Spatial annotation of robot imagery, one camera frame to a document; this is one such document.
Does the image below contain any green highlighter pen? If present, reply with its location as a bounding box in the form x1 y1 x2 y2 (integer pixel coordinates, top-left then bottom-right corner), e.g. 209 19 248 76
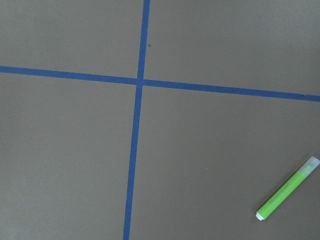
255 156 320 221

